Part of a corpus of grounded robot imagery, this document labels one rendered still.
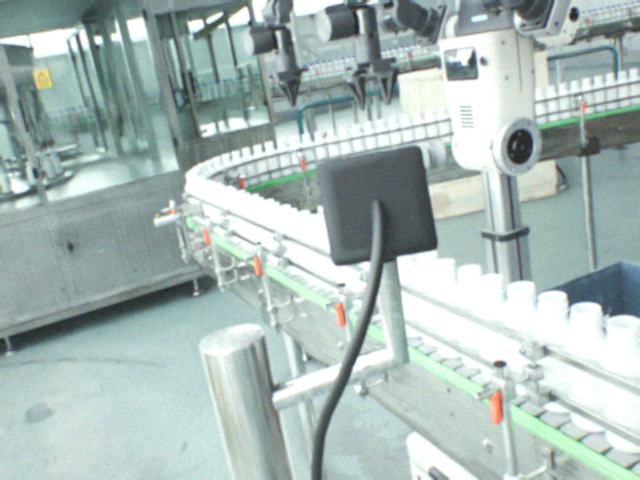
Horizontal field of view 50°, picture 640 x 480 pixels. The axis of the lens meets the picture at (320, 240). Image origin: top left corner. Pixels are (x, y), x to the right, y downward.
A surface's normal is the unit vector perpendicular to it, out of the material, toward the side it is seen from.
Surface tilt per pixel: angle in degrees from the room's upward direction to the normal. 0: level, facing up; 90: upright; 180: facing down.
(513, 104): 101
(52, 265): 90
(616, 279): 90
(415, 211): 72
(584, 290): 90
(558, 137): 90
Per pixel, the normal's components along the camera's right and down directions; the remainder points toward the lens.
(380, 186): -0.06, -0.03
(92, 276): 0.44, 0.17
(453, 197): 0.14, 0.25
